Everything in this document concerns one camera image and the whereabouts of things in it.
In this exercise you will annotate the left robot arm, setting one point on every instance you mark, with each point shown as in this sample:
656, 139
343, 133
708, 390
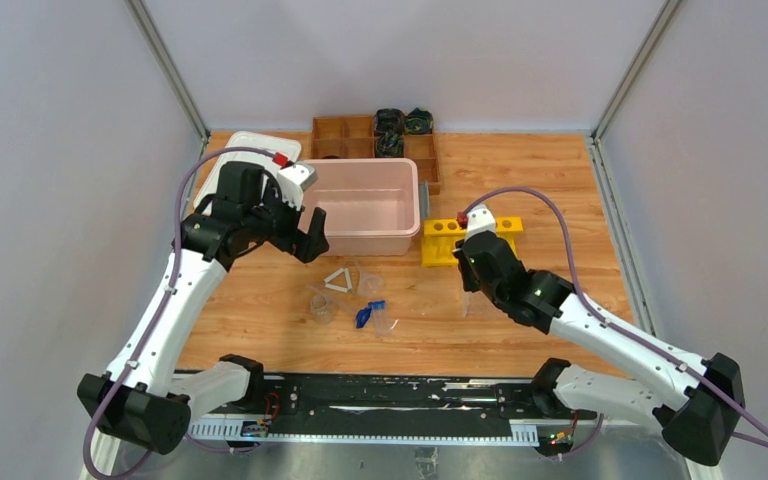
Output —
178, 318

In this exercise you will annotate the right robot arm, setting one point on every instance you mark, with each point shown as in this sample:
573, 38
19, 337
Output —
609, 344

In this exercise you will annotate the small glass beaker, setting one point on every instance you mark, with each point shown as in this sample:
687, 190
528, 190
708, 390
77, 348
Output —
322, 310

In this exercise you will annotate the white clay triangle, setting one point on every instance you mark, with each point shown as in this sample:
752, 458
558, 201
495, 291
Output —
340, 281

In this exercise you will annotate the yellow test tube rack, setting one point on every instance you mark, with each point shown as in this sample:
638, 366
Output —
440, 235

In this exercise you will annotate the clear plastic bag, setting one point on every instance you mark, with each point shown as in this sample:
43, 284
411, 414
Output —
475, 305

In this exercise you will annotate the clear plastic funnel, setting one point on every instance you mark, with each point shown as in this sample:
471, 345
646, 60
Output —
368, 284

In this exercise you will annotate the wooden compartment tray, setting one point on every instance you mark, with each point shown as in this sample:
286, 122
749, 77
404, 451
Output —
354, 136

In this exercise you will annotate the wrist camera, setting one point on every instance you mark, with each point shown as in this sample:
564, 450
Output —
293, 181
477, 220

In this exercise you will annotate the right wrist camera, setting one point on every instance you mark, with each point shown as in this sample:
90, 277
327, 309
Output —
477, 220

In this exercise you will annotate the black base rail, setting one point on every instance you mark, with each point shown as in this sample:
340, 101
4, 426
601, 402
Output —
540, 412

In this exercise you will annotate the pink plastic storage bin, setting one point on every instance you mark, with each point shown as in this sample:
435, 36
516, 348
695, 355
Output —
371, 205

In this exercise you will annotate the blue test tube clamp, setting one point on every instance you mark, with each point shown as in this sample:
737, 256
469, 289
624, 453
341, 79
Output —
362, 317

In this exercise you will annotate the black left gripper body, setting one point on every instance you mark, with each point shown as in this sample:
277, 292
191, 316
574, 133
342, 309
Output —
297, 237

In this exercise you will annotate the blue capped tube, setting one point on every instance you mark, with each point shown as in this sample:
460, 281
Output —
380, 317

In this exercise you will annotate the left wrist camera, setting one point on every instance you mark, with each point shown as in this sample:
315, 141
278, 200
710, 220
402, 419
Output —
293, 181

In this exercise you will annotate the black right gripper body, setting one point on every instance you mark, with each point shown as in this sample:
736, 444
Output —
471, 282

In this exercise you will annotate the white plastic bin lid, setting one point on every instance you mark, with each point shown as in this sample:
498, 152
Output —
209, 173

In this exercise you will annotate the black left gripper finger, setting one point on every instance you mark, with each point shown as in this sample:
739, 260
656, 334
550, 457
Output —
309, 246
316, 228

